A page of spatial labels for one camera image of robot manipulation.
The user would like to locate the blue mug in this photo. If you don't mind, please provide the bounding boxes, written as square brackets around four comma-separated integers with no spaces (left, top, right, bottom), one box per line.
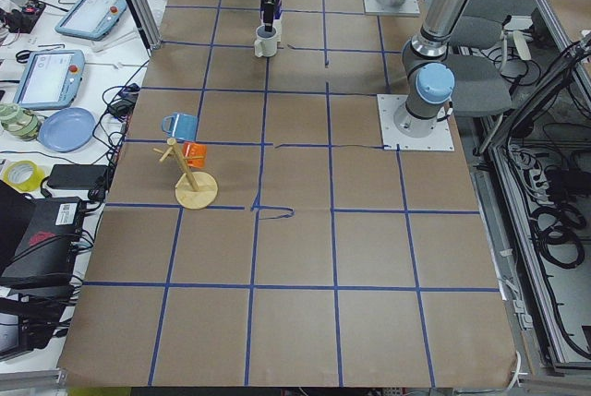
[161,112,199,141]

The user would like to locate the blue plate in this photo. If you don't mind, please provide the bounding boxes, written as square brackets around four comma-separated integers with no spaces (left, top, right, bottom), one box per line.
[38,107,96,152]

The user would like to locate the grey office chair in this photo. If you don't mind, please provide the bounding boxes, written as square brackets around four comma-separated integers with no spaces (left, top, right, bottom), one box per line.
[445,0,515,117]

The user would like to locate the orange mug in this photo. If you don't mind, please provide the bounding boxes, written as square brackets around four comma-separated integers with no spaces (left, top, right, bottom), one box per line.
[182,141,207,169]

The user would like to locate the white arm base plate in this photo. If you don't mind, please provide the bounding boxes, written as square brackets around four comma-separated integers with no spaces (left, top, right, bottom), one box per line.
[377,94,454,151]

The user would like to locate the blue Pascual milk carton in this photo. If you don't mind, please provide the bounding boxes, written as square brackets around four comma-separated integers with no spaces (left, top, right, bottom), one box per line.
[259,0,283,40]

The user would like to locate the black power adapter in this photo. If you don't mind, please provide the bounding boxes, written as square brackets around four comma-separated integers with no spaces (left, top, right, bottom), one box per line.
[46,164,107,190]

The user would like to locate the wooden mug tree stand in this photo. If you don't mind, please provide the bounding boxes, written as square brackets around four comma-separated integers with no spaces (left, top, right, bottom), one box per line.
[152,138,218,210]

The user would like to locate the teach pendant tablet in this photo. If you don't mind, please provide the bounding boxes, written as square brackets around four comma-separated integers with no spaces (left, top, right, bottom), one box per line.
[14,50,86,111]
[54,0,127,41]

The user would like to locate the green tape rolls stack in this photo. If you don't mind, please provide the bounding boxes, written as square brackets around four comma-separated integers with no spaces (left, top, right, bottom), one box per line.
[1,103,42,141]

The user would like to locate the black computer box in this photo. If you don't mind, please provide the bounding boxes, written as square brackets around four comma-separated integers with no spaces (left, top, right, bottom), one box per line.
[1,195,83,288]

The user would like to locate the near teach pendant tablet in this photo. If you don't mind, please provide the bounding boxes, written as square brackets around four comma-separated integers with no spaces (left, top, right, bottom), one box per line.
[14,50,86,111]

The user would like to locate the white mug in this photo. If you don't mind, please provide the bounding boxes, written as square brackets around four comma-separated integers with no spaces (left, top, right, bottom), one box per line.
[253,25,280,57]

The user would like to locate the yellow tape roll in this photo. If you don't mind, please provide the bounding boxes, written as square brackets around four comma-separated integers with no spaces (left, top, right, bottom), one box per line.
[3,161,45,193]

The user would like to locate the far teach pendant tablet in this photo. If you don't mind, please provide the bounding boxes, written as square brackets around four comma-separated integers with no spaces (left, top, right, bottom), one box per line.
[54,0,127,41]

